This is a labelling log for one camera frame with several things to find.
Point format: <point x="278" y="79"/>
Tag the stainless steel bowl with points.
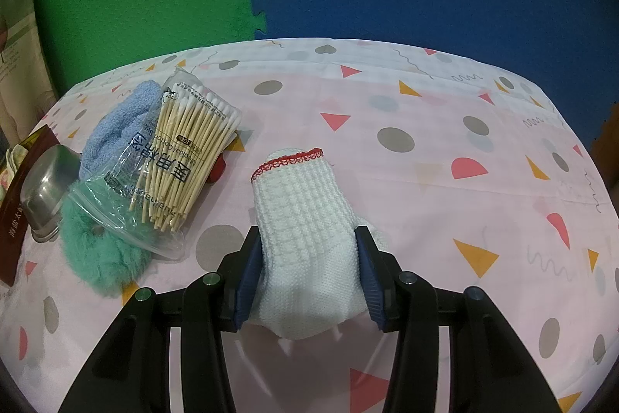
<point x="46" y="190"/>

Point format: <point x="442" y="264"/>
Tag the red tin box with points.
<point x="14" y="239"/>

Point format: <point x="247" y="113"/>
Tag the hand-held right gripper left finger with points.
<point x="246" y="277"/>

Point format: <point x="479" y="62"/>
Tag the light blue fluffy towel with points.
<point x="116" y="127"/>

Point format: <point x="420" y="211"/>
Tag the bag of cotton swabs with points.
<point x="183" y="161"/>

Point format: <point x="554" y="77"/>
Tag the teal fluffy scrunchie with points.
<point x="96" y="268"/>

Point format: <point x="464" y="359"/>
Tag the brown wooden furniture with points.
<point x="607" y="127"/>

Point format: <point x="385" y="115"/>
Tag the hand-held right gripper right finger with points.
<point x="370" y="277"/>

